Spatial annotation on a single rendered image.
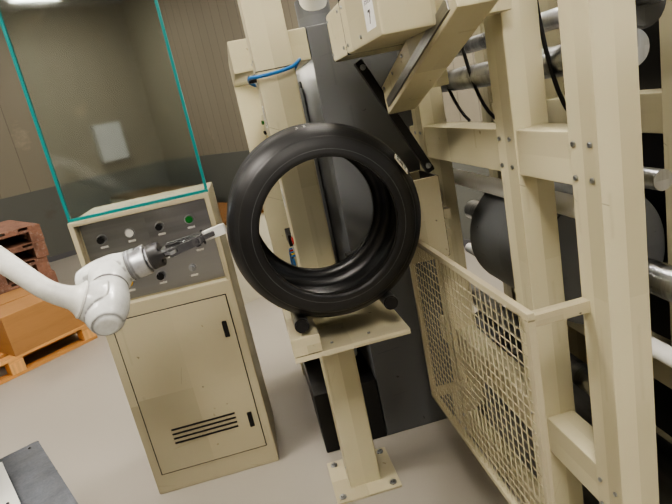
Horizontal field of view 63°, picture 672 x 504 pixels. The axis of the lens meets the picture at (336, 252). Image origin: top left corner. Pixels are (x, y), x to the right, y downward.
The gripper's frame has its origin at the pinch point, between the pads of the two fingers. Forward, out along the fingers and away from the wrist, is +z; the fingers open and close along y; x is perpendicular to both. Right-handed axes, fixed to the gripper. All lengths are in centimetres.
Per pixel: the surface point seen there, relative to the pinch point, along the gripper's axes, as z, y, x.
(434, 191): 73, 21, 19
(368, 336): 31, -7, 47
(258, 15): 38, 28, -55
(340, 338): 23, -4, 46
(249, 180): 15.3, -10.5, -11.5
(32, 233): -200, 391, 4
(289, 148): 28.6, -11.7, -15.7
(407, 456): 32, 38, 128
